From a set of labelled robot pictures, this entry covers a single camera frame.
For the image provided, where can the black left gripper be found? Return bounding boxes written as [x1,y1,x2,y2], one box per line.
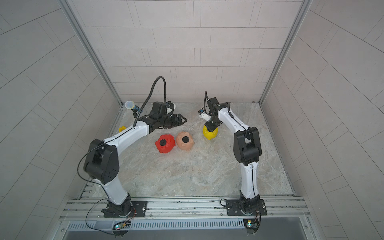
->
[157,113,188,128]

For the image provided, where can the yellow piggy bank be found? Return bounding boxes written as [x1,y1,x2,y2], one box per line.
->
[203,125,218,140]

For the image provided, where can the black plug front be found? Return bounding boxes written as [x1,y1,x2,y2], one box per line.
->
[182,136,191,144]

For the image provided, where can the black plug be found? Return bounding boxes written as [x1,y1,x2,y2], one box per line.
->
[182,136,191,144]
[159,139,168,147]

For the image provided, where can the pink piggy bank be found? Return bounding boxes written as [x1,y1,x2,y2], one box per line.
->
[176,132,194,151]

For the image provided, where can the red piggy bank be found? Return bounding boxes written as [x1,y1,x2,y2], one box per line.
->
[155,135,176,154]

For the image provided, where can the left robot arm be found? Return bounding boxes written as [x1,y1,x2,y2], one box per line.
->
[83,101,187,218]

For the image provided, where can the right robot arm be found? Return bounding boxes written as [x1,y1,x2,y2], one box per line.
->
[199,95,267,217]

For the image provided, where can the toy microphone on stand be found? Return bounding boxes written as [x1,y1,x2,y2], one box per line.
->
[124,101,141,118]

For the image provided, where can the right circuit board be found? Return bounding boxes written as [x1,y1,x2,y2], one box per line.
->
[244,218,260,235]

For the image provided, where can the circuit board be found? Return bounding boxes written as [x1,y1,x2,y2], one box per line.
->
[244,218,260,235]
[113,221,131,231]

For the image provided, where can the left circuit board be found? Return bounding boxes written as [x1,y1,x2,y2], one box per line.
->
[113,221,131,231]

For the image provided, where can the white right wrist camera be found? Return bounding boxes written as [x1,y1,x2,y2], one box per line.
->
[198,109,211,122]

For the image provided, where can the black corrugated cable left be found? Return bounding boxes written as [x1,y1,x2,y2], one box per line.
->
[132,75,168,128]

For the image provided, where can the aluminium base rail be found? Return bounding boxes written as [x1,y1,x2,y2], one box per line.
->
[59,195,310,221]

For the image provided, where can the aluminium corner post right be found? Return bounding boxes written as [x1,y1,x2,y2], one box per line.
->
[258,0,314,105]

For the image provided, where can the aluminium corner post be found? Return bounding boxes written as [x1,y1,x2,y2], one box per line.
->
[258,0,314,105]
[58,0,123,108]

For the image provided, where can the aluminium corner post left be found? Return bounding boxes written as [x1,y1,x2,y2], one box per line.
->
[58,0,123,108]

